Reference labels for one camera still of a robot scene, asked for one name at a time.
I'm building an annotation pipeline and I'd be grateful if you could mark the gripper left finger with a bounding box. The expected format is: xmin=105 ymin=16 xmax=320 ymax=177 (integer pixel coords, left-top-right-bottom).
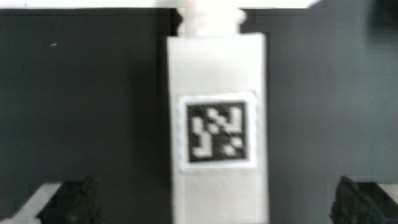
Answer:
xmin=2 ymin=175 xmax=103 ymax=224

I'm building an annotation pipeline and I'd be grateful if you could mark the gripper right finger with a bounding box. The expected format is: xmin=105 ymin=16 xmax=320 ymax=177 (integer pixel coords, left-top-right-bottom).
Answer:
xmin=330 ymin=176 xmax=398 ymax=224

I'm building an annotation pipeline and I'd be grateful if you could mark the white square table top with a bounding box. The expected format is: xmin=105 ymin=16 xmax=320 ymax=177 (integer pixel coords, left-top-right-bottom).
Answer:
xmin=0 ymin=0 xmax=321 ymax=9

